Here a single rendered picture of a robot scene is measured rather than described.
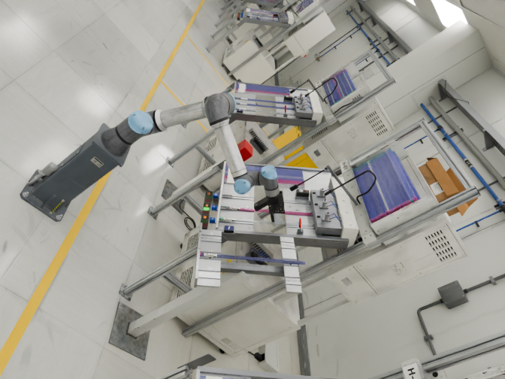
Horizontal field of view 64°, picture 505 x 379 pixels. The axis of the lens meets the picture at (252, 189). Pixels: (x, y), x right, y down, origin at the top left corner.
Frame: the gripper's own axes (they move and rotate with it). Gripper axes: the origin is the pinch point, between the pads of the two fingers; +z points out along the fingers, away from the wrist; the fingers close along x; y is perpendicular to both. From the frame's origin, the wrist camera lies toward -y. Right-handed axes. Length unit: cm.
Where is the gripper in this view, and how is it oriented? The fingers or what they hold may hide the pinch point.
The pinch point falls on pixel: (273, 222)
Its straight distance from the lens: 220.9
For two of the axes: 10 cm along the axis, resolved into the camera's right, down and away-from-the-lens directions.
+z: 1.6, 8.0, 5.7
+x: 0.2, -5.8, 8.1
